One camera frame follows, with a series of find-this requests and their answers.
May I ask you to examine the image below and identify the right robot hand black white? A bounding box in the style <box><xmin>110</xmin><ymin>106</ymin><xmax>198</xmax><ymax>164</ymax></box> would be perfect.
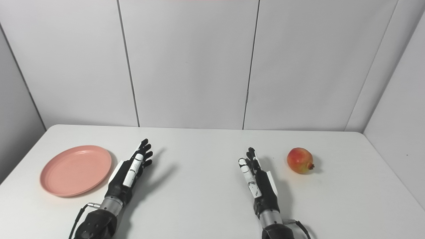
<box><xmin>238</xmin><ymin>147</ymin><xmax>280</xmax><ymax>219</ymax></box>

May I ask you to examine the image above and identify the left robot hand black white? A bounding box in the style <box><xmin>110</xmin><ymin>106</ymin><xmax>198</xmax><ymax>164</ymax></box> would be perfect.
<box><xmin>104</xmin><ymin>139</ymin><xmax>154</xmax><ymax>206</ymax></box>

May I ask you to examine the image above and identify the red yellow pomegranate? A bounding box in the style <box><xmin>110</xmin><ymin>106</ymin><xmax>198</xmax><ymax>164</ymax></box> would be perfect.
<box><xmin>287</xmin><ymin>147</ymin><xmax>315</xmax><ymax>174</ymax></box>

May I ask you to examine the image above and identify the pink plastic plate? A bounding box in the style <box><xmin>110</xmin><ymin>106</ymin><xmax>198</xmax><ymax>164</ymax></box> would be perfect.
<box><xmin>40</xmin><ymin>145</ymin><xmax>113</xmax><ymax>198</ymax></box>

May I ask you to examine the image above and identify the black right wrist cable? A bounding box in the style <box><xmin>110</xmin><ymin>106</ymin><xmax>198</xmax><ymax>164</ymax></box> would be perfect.
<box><xmin>284</xmin><ymin>219</ymin><xmax>312</xmax><ymax>239</ymax></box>

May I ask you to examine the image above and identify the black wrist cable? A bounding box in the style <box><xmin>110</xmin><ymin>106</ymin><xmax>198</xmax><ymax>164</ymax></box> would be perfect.
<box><xmin>68</xmin><ymin>202</ymin><xmax>101</xmax><ymax>239</ymax></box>
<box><xmin>284</xmin><ymin>219</ymin><xmax>312</xmax><ymax>239</ymax></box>

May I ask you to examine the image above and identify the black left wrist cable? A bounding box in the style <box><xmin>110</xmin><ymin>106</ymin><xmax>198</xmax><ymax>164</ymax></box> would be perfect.
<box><xmin>68</xmin><ymin>202</ymin><xmax>101</xmax><ymax>239</ymax></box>

